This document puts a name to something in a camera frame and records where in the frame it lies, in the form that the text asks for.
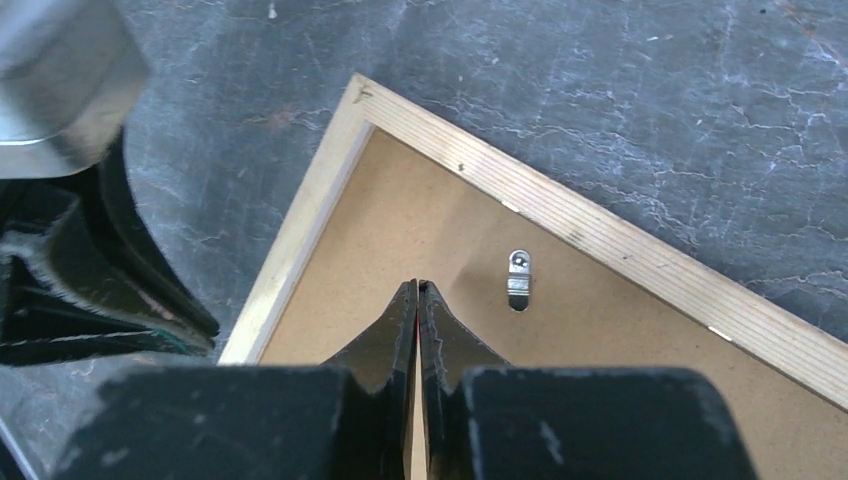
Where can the brown backing board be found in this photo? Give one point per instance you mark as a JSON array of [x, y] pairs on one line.
[[402, 216]]

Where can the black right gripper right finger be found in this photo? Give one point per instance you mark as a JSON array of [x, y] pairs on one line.
[[487, 419]]

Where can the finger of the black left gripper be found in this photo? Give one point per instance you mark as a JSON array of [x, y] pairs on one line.
[[62, 300], [139, 252]]

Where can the white wooden picture frame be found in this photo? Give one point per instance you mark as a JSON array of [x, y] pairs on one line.
[[776, 337]]

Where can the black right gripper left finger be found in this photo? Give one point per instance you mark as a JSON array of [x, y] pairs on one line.
[[346, 418]]

